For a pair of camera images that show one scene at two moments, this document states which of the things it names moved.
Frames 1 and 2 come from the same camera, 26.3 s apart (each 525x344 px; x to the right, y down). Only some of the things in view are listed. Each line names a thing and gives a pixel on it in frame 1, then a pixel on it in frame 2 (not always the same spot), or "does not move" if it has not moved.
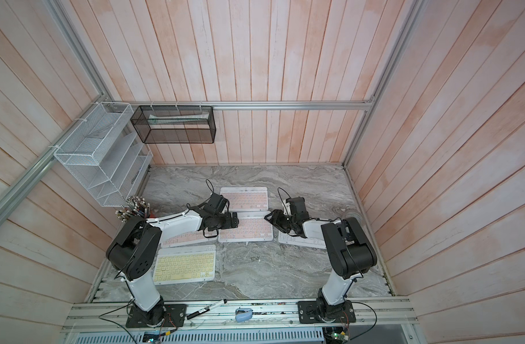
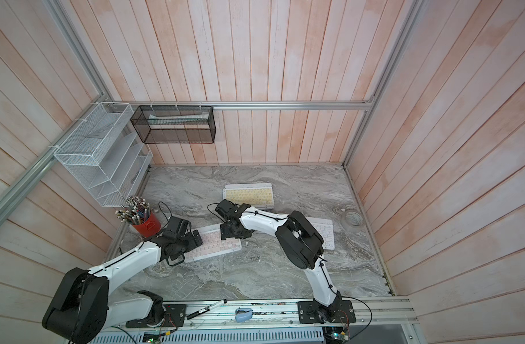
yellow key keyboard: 185,264 -> 257,195
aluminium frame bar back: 369,103 does not move
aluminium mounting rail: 382,316 does not move
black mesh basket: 175,124 does not move
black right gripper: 276,218 -> 226,234
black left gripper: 229,225 -> 189,236
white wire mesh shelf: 106,155 does not move
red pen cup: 134,206 does not move
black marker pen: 219,304 does not move
